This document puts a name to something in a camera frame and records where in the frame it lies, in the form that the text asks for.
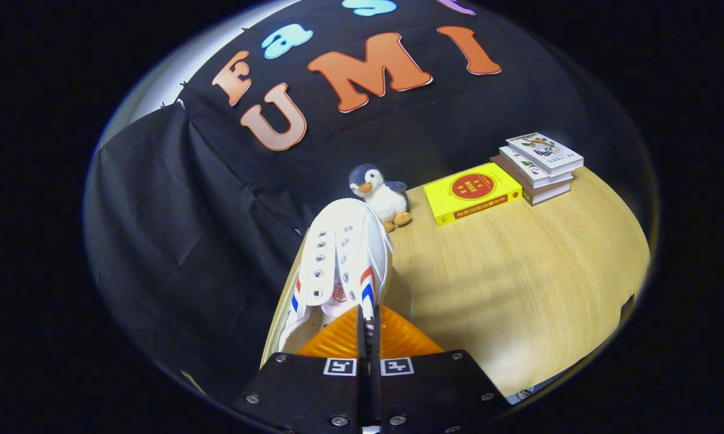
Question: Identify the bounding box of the white paperback book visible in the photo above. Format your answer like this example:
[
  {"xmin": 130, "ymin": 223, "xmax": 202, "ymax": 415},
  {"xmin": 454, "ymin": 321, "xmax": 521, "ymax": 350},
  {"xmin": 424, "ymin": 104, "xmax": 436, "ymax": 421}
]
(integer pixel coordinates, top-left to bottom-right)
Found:
[{"xmin": 498, "ymin": 146, "xmax": 574, "ymax": 189}]

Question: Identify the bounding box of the brown fabric storage box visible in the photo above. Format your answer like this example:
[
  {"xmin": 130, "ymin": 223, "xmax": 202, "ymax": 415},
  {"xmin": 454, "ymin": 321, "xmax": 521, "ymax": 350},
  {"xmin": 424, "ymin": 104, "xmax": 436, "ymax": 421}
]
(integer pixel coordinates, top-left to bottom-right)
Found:
[{"xmin": 259, "ymin": 228, "xmax": 415, "ymax": 370}]

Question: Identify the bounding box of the white canvas shoe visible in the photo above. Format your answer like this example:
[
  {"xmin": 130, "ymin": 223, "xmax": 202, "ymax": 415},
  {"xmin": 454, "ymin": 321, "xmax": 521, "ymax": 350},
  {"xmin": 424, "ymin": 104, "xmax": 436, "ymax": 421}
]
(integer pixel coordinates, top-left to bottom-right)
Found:
[{"xmin": 277, "ymin": 198, "xmax": 394, "ymax": 354}]

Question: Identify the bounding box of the yellow book with red circle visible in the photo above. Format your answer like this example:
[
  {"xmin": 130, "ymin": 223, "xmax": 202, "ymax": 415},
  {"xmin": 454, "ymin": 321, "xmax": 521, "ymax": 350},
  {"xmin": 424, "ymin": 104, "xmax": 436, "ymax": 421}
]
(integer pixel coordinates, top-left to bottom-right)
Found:
[{"xmin": 423, "ymin": 163, "xmax": 523, "ymax": 227}]

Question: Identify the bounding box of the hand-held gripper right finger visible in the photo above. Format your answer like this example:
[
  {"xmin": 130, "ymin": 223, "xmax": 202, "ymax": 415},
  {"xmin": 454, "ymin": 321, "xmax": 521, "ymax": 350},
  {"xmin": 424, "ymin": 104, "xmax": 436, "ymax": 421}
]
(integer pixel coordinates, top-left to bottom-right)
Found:
[{"xmin": 371, "ymin": 304, "xmax": 513, "ymax": 433}]

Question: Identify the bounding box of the white illustrated cover book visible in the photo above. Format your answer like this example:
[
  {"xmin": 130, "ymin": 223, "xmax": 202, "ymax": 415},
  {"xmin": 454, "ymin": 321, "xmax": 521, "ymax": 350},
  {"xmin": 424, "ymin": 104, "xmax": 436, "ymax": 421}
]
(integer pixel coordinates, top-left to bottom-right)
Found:
[{"xmin": 506, "ymin": 133, "xmax": 584, "ymax": 176}]

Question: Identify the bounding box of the penguin plush toy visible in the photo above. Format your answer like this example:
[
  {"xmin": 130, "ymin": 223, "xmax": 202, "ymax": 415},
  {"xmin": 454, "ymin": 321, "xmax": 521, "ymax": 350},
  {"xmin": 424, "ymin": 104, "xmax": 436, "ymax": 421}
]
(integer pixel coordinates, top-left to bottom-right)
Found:
[{"xmin": 348, "ymin": 163, "xmax": 412, "ymax": 233}]

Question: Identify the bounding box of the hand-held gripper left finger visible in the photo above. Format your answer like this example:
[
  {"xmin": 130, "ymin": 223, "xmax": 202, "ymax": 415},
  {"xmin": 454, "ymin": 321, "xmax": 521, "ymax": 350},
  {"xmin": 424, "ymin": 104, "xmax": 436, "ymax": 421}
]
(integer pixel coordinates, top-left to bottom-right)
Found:
[{"xmin": 234, "ymin": 304, "xmax": 373, "ymax": 432}]

